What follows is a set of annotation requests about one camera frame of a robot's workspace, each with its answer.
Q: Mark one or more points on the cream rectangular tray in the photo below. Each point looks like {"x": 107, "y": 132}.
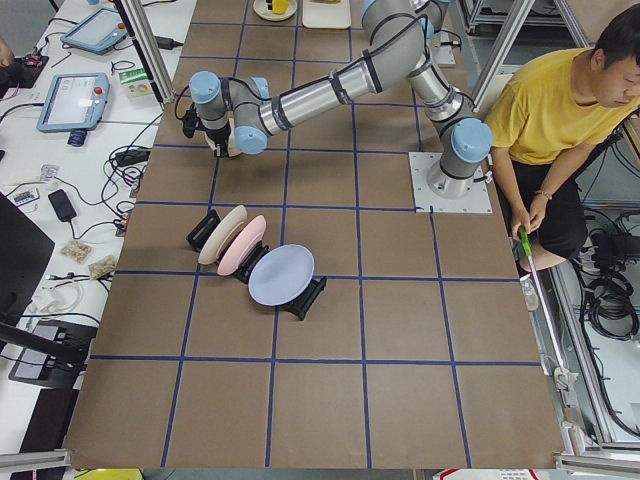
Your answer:
{"x": 326, "y": 14}

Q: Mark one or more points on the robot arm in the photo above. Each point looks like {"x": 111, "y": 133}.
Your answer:
{"x": 243, "y": 114}

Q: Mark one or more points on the cream plate in rack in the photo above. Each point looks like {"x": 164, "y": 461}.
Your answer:
{"x": 222, "y": 235}

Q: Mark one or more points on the pink plate in rack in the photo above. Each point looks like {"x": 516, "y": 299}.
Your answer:
{"x": 242, "y": 245}

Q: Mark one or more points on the aluminium frame post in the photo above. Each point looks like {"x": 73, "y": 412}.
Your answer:
{"x": 139, "y": 30}

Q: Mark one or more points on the yellow lemon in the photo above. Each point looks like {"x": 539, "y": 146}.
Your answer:
{"x": 278, "y": 7}

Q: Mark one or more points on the black power adapter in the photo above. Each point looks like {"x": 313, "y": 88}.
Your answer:
{"x": 131, "y": 157}

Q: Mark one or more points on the black dish rack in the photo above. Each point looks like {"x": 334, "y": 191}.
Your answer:
{"x": 299, "y": 307}

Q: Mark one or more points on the black smartphone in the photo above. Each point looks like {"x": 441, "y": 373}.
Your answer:
{"x": 62, "y": 205}

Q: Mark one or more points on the white ceramic bowl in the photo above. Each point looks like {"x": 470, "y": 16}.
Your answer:
{"x": 224, "y": 149}

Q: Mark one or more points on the person in yellow shirt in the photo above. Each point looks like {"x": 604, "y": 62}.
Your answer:
{"x": 547, "y": 121}

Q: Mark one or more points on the light blue plate in rack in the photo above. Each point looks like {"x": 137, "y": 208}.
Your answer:
{"x": 281, "y": 275}

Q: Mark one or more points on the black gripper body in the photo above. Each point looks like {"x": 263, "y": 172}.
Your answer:
{"x": 220, "y": 141}

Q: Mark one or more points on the green white carton box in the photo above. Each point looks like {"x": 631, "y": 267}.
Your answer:
{"x": 135, "y": 83}

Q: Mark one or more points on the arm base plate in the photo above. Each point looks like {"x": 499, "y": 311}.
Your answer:
{"x": 435, "y": 192}

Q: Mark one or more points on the blue teach pendant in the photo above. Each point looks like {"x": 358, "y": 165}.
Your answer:
{"x": 74, "y": 101}
{"x": 98, "y": 33}

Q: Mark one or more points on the black monitor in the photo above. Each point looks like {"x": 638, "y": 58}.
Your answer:
{"x": 25, "y": 253}

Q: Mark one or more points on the cream round plate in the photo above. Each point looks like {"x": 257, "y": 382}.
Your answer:
{"x": 261, "y": 9}

